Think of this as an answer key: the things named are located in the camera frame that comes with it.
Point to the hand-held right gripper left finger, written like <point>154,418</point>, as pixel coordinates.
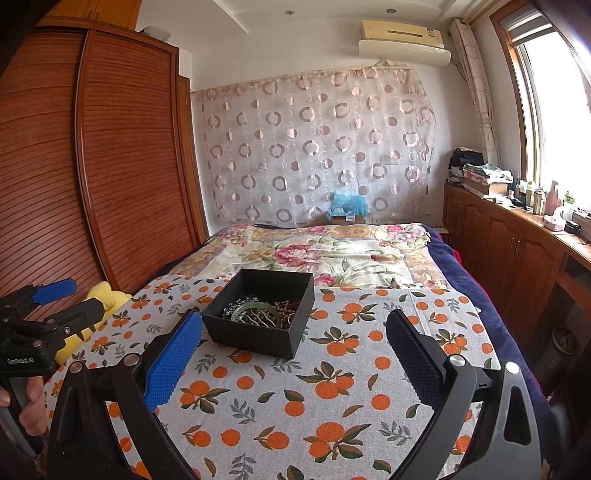
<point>175,364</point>

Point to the white bottle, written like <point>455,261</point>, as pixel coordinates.
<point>538,198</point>

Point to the wooden frame window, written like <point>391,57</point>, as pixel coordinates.
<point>554,115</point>

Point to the person's left hand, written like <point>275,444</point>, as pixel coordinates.
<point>34,390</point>

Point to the white tissue box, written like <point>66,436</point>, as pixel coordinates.
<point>554,223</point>

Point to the black jewelry box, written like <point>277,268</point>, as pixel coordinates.
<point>258,341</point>

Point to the pile of clothes and boxes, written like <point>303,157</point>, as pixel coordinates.
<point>485,177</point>

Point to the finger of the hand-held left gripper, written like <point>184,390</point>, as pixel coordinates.
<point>69,321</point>
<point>55,290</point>

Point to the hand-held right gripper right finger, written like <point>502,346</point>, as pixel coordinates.
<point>415,364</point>

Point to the pink bottle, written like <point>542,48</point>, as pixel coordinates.
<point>552,198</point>

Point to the wooden cabinet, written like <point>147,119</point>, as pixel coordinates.
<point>508,240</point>

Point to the blue bubble wrap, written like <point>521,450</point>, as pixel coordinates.
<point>346,203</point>

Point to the patterned window curtain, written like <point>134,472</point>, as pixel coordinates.
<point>480,92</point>

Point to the small black case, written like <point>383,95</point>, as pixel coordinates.
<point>574,227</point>

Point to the wall air conditioner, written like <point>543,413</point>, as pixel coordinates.
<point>401,48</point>

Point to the pale jade bangle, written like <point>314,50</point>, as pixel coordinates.
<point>240,314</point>

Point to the small cardboard box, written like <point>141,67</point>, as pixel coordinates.
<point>348,219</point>

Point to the pile of folded clothes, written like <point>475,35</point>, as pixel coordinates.
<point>464,159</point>

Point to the circle print sheer curtain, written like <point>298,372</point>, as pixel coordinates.
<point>300,138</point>

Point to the floral blanket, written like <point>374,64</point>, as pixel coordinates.
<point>300,258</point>

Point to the yellow plush toy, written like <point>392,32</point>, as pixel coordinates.
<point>108,297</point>

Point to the orange fruit print cloth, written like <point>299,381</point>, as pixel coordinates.
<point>323,406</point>

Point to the navy blue blanket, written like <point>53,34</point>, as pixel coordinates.
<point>485,295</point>

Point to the grey storage bag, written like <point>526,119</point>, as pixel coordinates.
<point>154,32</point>

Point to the wooden slatted wardrobe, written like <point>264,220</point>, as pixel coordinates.
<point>115,161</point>

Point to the round waste bin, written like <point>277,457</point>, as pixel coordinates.
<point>564,344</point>

